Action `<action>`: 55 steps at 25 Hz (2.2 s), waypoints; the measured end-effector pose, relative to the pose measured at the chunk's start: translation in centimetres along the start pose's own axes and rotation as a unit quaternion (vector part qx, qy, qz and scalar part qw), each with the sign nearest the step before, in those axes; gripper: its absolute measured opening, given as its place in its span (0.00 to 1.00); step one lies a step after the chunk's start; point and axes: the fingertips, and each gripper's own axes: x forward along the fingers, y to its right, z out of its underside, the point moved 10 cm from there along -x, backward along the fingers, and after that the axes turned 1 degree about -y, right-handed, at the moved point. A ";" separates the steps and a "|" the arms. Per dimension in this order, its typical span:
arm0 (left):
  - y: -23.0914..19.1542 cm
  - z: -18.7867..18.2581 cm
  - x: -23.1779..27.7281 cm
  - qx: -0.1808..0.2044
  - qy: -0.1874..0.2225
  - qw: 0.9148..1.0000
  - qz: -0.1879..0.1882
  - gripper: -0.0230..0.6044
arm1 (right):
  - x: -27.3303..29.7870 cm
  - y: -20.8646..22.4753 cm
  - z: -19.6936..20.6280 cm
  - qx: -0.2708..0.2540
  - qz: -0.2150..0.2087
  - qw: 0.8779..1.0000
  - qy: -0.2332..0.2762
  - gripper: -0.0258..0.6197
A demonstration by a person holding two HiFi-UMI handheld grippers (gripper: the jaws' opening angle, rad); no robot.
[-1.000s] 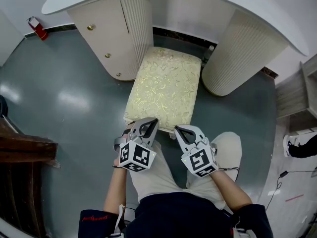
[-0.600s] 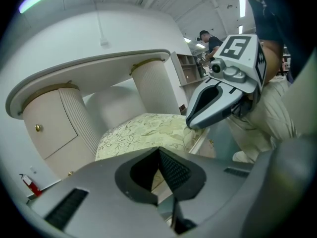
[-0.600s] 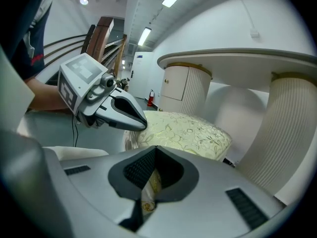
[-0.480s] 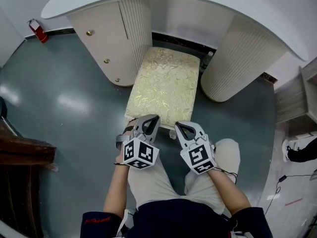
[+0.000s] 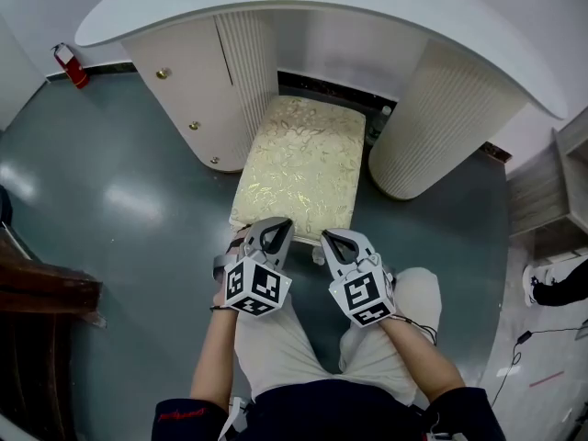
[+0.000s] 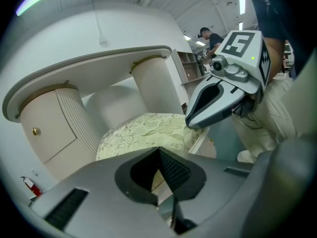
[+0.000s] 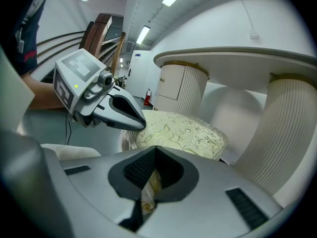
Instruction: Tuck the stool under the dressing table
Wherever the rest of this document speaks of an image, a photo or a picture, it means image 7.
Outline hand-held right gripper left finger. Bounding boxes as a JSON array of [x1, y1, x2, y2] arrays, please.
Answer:
[[60, 145, 157, 224]]

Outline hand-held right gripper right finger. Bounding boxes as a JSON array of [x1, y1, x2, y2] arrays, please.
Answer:
[[138, 145, 283, 238]]

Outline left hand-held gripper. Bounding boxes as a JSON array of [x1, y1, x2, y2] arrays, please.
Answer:
[[53, 48, 147, 131]]

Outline cream upholstered stool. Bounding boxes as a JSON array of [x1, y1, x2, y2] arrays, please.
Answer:
[[120, 110, 229, 213]]

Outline white oval table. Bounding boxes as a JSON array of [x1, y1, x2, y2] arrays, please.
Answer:
[[153, 46, 317, 200]]

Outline person's left forearm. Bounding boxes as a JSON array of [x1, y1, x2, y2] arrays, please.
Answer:
[[21, 74, 65, 110]]

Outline person's beige shorts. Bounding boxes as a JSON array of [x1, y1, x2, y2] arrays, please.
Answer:
[[41, 143, 102, 161]]

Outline white door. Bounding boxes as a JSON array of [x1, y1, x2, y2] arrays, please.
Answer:
[[126, 50, 152, 99]]

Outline narrow ceiling light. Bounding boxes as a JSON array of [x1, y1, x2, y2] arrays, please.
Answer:
[[135, 25, 151, 45]]

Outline dark wooden staircase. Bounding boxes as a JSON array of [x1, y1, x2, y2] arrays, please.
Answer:
[[37, 13, 127, 84]]

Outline person's dark blue shirt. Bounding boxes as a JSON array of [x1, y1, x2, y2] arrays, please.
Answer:
[[9, 0, 48, 76]]

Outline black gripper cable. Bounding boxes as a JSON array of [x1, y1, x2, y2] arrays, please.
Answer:
[[64, 113, 72, 146]]

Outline white wall conduit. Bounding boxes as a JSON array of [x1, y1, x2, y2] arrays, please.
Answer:
[[241, 0, 256, 32]]

